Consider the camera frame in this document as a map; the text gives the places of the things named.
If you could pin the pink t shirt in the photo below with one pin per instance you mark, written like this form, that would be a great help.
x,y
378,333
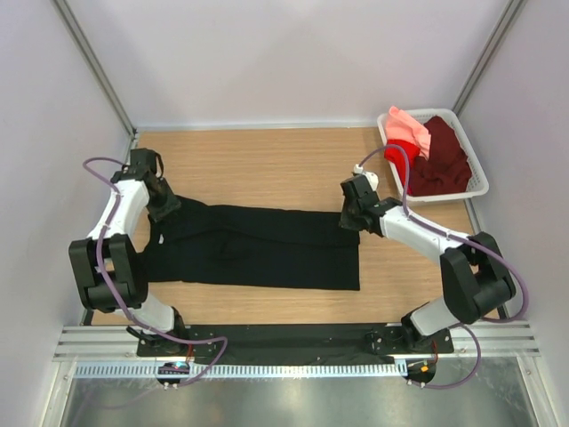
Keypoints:
x,y
400,125

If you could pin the white slotted cable duct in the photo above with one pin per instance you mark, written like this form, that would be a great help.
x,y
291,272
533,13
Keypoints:
x,y
176,370

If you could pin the right aluminium frame post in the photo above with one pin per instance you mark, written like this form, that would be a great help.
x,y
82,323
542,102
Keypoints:
x,y
504,24

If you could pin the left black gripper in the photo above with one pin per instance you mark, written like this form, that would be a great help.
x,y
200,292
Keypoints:
x,y
171,204

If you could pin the black t shirt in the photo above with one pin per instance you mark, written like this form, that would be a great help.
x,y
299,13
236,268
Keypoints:
x,y
252,246

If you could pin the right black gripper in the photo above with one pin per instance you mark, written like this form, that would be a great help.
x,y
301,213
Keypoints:
x,y
345,221

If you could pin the maroon t shirt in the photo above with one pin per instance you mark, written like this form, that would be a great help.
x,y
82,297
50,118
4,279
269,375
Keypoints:
x,y
447,170

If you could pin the aluminium front rail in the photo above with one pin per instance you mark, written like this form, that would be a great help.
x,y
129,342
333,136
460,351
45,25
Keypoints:
x,y
113,342

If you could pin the white plastic basket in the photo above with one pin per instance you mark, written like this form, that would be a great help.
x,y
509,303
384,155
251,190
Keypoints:
x,y
478,184

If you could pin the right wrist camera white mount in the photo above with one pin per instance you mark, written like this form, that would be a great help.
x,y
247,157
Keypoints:
x,y
371,177

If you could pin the red t shirt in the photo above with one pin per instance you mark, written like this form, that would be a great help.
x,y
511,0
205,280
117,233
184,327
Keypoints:
x,y
394,153

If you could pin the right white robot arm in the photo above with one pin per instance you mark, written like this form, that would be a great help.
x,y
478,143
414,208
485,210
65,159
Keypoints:
x,y
474,279

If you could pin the left aluminium frame post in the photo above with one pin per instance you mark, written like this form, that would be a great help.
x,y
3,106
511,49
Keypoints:
x,y
73,27

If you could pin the aluminium frame post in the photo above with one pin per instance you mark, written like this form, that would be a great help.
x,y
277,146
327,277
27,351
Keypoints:
x,y
73,27
504,24

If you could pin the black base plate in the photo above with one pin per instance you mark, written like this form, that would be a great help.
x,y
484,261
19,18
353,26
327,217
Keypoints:
x,y
297,345

